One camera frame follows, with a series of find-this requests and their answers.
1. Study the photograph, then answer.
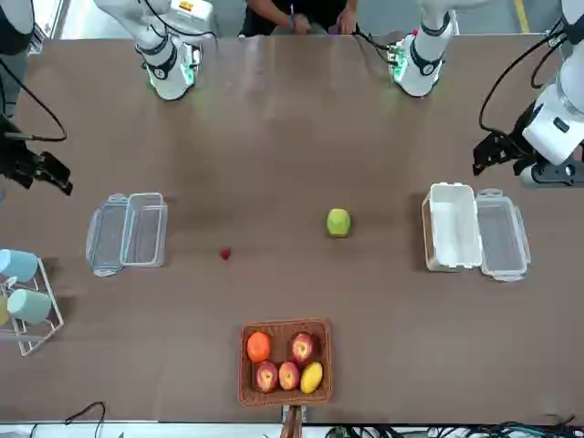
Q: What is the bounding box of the red apple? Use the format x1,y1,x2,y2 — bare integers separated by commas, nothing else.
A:
255,360,280,394
291,331,319,366
277,360,302,391

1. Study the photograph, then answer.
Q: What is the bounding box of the clear plastic lid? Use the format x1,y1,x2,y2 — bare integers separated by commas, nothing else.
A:
85,193,131,277
474,187,532,282

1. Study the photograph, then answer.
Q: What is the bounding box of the white wire rack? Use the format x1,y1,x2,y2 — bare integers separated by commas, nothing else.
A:
0,256,66,358

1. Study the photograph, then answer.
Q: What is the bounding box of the brown wicker basket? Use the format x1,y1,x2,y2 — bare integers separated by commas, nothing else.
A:
237,317,335,409

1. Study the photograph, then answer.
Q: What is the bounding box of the white plastic box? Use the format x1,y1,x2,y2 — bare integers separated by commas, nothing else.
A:
421,182,484,274

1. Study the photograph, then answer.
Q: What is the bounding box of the person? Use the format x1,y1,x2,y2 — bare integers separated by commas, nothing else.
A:
236,0,360,38

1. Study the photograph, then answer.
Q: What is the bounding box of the light blue cup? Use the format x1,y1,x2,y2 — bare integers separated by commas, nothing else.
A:
0,248,40,285
5,287,53,327

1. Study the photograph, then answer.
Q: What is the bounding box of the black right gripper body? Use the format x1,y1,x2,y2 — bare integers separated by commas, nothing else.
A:
0,114,38,189

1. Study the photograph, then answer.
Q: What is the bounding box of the black left base cable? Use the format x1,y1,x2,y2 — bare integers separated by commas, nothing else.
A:
353,27,399,64

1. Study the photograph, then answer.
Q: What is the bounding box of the orange fruit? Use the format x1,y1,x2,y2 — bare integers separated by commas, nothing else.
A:
245,330,272,364

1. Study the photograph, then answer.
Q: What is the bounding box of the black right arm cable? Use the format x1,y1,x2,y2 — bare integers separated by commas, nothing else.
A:
0,57,68,143

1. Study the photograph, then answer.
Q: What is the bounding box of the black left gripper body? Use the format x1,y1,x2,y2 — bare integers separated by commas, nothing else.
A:
509,102,543,160

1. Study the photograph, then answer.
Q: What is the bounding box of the thin black cable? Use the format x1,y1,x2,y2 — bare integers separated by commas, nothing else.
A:
63,401,108,428

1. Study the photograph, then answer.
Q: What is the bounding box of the black cable bundle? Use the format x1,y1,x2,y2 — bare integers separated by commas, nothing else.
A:
327,413,584,438

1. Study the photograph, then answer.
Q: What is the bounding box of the green apple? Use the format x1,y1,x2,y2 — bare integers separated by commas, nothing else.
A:
326,207,352,240

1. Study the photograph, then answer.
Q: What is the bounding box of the clear plastic box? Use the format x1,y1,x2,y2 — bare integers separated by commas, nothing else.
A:
120,192,169,268

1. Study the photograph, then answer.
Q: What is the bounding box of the white box yellow label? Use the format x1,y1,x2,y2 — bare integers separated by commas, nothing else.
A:
170,0,215,25

